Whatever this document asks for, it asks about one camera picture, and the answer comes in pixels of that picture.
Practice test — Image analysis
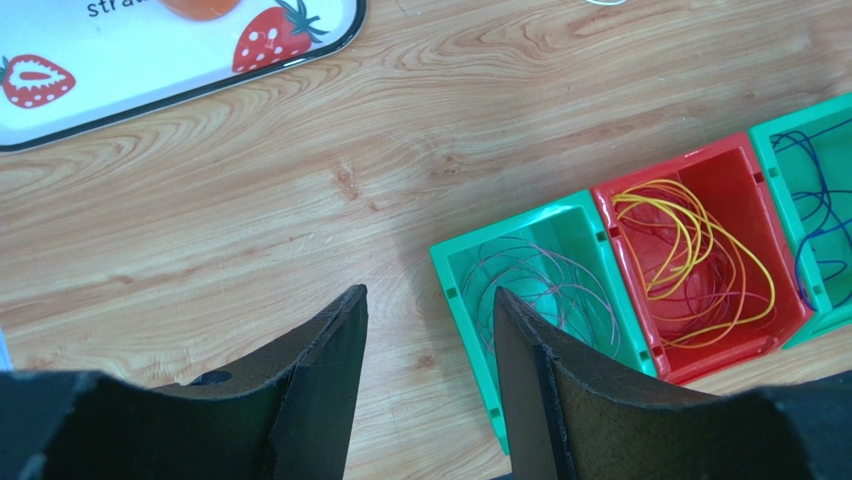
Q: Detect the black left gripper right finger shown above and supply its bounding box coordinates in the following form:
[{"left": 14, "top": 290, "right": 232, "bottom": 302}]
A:
[{"left": 494, "top": 288, "right": 851, "bottom": 479}]

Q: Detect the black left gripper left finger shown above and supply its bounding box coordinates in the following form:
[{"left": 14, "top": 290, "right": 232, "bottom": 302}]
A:
[{"left": 1, "top": 285, "right": 368, "bottom": 479}]

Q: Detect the pink cable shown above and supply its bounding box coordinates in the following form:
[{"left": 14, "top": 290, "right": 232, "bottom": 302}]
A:
[{"left": 461, "top": 236, "right": 622, "bottom": 361}]

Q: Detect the red cable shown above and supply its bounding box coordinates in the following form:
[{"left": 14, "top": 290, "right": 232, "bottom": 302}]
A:
[{"left": 615, "top": 199, "right": 777, "bottom": 334}]

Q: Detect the orange cable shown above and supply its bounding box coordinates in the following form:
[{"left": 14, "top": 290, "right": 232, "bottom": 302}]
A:
[{"left": 618, "top": 192, "right": 777, "bottom": 351}]

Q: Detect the yellow cable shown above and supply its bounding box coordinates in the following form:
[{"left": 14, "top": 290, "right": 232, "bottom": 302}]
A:
[{"left": 610, "top": 178, "right": 777, "bottom": 351}]

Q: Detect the blue cable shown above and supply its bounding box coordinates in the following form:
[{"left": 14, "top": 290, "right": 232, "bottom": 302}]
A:
[{"left": 770, "top": 118, "right": 852, "bottom": 313}]

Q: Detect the left green plastic bin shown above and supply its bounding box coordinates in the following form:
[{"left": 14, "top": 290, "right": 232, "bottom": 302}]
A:
[{"left": 430, "top": 190, "right": 658, "bottom": 451}]

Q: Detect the green plastic bin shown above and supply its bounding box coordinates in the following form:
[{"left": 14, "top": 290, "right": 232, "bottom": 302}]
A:
[
  {"left": 748, "top": 94, "right": 851, "bottom": 348},
  {"left": 430, "top": 190, "right": 658, "bottom": 451}
]

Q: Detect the red plastic bin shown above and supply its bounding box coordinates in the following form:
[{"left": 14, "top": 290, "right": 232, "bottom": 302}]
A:
[{"left": 592, "top": 132, "right": 810, "bottom": 384}]

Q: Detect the right green plastic bin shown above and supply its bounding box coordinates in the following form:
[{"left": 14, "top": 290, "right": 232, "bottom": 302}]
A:
[{"left": 748, "top": 94, "right": 851, "bottom": 348}]

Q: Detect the white strawberry tray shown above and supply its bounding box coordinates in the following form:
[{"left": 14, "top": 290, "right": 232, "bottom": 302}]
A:
[{"left": 1, "top": 1, "right": 367, "bottom": 153}]

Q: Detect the orange glass cup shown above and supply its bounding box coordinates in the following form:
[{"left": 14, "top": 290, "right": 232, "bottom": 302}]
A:
[{"left": 159, "top": 0, "right": 240, "bottom": 21}]

